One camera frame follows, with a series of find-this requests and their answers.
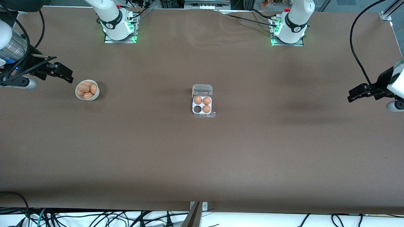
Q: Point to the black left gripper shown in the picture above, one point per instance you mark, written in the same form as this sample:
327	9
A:
382	82

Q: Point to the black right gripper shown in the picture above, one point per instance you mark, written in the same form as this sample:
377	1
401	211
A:
32	65

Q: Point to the brown egg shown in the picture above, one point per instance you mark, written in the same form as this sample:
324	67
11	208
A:
80	93
206	109
93	89
84	88
206	101
198	100
87	83
88	96

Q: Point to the clear plastic egg carton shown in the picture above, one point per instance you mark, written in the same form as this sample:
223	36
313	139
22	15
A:
202	90

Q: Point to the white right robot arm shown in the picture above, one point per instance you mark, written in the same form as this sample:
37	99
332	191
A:
110	19

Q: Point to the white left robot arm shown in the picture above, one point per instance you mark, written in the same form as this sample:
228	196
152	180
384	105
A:
296	19

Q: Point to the white round bowl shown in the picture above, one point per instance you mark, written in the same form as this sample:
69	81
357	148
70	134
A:
96	96

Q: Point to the grey power strip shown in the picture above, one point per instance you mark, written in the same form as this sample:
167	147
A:
205	4

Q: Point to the dark slanted pole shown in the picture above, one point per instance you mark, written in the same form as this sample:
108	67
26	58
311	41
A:
193	219

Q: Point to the aluminium frame profile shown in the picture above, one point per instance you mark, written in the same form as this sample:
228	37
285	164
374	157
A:
386	15

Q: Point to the small metal bracket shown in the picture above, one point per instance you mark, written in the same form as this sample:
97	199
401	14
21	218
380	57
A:
205	206

